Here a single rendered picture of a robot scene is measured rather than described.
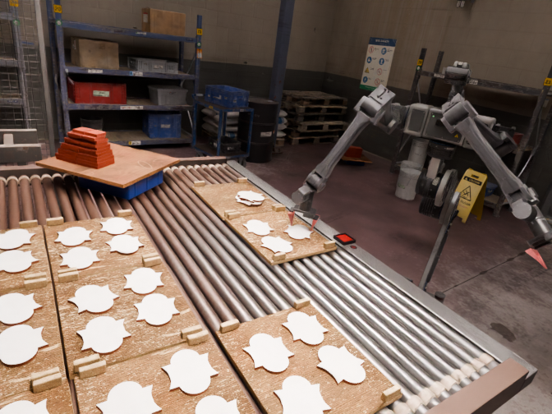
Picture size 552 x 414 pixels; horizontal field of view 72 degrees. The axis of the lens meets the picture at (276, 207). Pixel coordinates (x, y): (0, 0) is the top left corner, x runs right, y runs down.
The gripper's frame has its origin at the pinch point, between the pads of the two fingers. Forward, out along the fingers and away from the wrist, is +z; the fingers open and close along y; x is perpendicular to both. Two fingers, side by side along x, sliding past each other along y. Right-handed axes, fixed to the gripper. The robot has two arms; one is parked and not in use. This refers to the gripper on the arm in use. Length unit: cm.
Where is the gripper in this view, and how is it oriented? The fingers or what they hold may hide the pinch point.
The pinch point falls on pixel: (301, 226)
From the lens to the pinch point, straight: 180.0
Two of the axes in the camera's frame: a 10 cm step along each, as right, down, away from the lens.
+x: 2.9, -3.4, 9.0
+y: 9.5, 2.4, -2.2
